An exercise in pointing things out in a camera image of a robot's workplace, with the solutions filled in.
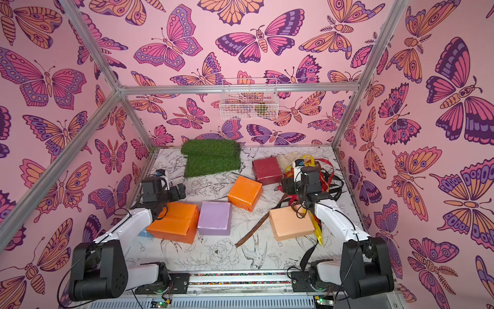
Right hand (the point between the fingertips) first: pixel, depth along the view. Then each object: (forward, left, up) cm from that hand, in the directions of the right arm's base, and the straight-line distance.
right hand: (291, 178), depth 88 cm
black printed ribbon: (-29, -6, -15) cm, 34 cm away
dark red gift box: (+10, +10, -8) cm, 16 cm away
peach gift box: (-17, +2, -9) cm, 20 cm away
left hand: (-2, +53, -4) cm, 53 cm away
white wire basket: (+34, +20, +20) cm, 44 cm away
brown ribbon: (-12, +12, -15) cm, 23 cm away
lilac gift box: (-16, +34, -8) cm, 39 cm away
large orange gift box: (-20, +48, -7) cm, 53 cm away
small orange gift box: (-3, +22, -8) cm, 23 cm away
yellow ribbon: (-19, -11, -13) cm, 26 cm away
